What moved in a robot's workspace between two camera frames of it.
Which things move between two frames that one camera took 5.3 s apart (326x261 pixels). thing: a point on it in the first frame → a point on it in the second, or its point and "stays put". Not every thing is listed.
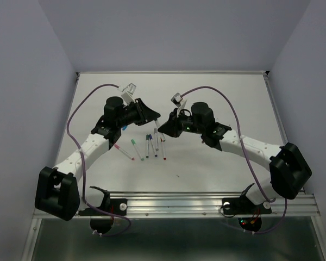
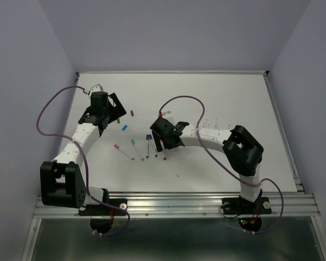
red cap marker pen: (164, 158) stays put
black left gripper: (144, 113) → (118, 111)
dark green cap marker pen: (147, 143) stays put
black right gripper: (171, 128) → (157, 139)
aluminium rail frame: (201, 204) stays put
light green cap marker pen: (137, 149) stays put
